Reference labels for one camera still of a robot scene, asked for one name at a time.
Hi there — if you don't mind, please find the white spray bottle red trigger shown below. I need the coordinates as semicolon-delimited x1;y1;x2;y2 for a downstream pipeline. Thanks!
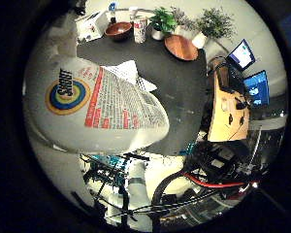
22;55;171;155

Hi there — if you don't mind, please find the blue capped bottle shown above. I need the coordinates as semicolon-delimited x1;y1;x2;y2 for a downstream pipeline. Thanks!
108;1;118;25

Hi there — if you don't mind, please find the white striped cloth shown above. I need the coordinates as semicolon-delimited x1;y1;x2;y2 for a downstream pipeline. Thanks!
103;59;158;93

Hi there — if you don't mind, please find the white cardboard box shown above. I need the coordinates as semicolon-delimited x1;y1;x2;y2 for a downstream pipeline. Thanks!
75;10;110;44

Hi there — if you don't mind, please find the brown wooden bowl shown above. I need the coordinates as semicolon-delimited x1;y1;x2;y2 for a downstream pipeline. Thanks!
104;21;134;43

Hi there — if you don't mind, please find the white red canister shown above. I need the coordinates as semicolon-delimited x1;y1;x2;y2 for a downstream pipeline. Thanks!
133;15;149;45

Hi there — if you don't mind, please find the green leafy potted plant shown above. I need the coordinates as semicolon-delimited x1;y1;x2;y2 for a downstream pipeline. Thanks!
147;7;178;42

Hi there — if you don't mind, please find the round wooden plate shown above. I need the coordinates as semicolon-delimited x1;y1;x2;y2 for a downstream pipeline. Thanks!
163;34;200;62

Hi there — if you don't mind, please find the lavender potted plant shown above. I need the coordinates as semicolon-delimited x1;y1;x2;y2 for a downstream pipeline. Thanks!
170;7;197;37

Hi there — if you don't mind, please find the bushy plant white pot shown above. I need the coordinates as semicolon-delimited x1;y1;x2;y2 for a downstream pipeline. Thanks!
191;7;237;50

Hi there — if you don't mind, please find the wooden desk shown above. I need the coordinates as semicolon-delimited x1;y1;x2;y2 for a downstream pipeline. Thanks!
207;57;252;144

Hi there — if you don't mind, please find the computer monitor blue screen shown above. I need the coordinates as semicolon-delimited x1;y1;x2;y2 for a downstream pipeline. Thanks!
242;69;272;107

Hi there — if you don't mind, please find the black office chair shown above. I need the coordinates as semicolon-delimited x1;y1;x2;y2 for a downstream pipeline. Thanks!
183;138;261;197

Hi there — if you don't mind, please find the teal table frame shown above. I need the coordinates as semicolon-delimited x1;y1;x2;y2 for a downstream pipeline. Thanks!
86;153;131;187

